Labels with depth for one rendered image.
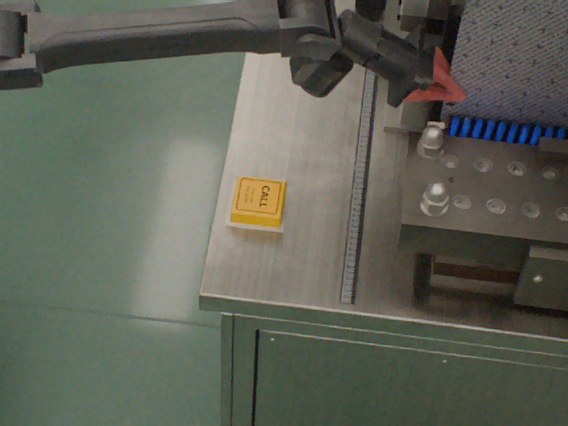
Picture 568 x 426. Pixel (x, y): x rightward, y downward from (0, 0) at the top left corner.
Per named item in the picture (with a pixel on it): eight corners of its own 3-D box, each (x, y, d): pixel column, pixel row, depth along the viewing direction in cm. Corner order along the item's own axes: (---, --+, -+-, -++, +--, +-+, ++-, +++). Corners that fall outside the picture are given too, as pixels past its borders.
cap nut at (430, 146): (416, 138, 171) (421, 115, 167) (444, 141, 171) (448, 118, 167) (415, 158, 168) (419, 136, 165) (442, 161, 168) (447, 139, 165)
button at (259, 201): (237, 184, 181) (237, 174, 179) (285, 190, 181) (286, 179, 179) (230, 223, 177) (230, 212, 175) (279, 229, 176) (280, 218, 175)
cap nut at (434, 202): (420, 193, 165) (425, 171, 161) (448, 196, 165) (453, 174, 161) (419, 215, 163) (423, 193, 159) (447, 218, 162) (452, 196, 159)
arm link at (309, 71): (305, 36, 156) (297, -16, 161) (258, 90, 164) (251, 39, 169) (383, 62, 162) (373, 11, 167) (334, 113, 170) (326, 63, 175)
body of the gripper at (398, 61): (397, 111, 167) (351, 87, 164) (402, 57, 173) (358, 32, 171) (427, 84, 162) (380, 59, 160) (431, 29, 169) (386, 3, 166)
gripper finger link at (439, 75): (447, 124, 172) (390, 94, 168) (449, 86, 176) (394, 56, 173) (478, 97, 167) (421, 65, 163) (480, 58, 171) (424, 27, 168)
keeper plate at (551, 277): (513, 291, 170) (529, 243, 162) (589, 301, 170) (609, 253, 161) (513, 307, 169) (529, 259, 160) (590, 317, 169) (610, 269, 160)
